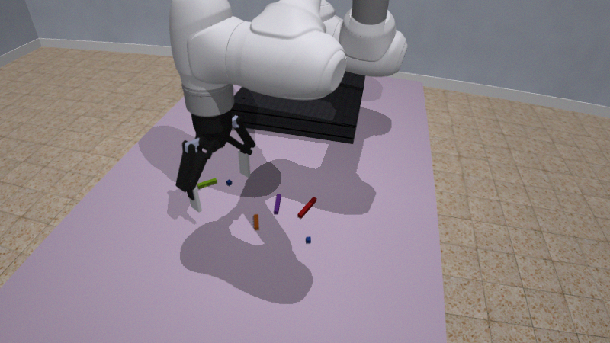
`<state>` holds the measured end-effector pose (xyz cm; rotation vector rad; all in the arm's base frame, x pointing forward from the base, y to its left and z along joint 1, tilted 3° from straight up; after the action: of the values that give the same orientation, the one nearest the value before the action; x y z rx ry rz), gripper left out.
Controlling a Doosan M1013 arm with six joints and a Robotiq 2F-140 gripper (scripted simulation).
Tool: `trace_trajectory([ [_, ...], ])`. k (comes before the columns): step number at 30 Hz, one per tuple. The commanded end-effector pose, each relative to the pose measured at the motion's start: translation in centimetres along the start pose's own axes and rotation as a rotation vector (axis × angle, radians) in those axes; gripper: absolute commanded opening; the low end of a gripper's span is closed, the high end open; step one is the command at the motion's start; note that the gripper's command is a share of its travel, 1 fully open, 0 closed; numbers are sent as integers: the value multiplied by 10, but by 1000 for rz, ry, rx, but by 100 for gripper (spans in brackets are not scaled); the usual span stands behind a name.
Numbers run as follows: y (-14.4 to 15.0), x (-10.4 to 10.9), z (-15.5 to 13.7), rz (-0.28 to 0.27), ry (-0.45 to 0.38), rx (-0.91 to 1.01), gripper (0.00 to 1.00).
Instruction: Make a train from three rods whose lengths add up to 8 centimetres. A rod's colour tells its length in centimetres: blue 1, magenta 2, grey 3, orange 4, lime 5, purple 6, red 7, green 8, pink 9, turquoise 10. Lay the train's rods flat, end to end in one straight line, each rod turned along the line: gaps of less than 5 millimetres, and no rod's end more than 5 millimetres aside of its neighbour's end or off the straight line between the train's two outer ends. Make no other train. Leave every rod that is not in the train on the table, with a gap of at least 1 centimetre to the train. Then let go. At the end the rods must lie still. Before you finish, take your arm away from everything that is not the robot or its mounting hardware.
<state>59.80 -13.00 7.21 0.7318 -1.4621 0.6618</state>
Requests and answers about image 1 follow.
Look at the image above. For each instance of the dark red rod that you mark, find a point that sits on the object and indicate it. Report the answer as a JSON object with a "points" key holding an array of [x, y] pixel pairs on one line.
{"points": [[307, 207]]}

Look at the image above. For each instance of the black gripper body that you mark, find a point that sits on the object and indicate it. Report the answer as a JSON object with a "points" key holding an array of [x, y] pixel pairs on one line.
{"points": [[205, 126]]}

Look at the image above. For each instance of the lime green rod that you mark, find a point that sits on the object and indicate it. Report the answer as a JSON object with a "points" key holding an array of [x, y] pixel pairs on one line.
{"points": [[207, 183]]}

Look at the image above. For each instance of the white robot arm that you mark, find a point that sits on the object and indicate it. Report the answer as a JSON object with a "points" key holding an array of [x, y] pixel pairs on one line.
{"points": [[295, 49]]}

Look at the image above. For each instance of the purple rod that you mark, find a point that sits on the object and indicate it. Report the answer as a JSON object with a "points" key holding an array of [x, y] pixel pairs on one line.
{"points": [[277, 204]]}

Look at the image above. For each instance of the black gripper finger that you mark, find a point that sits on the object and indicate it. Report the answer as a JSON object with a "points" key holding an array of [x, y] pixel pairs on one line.
{"points": [[244, 149], [193, 161]]}

